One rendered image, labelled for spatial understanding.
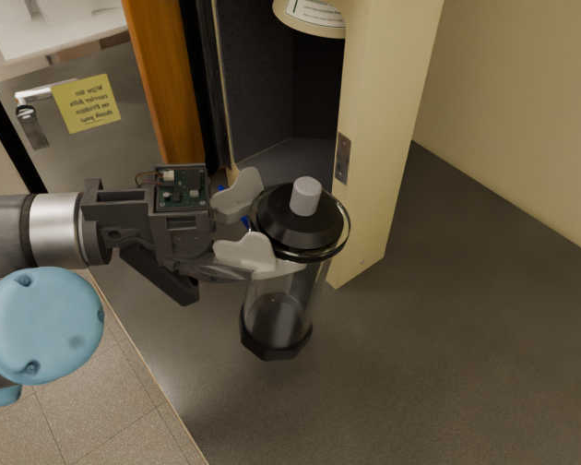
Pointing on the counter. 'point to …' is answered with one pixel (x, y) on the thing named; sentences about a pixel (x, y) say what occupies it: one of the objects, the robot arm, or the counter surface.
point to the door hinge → (215, 80)
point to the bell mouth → (311, 17)
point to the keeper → (342, 158)
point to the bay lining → (276, 78)
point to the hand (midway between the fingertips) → (290, 232)
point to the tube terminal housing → (373, 116)
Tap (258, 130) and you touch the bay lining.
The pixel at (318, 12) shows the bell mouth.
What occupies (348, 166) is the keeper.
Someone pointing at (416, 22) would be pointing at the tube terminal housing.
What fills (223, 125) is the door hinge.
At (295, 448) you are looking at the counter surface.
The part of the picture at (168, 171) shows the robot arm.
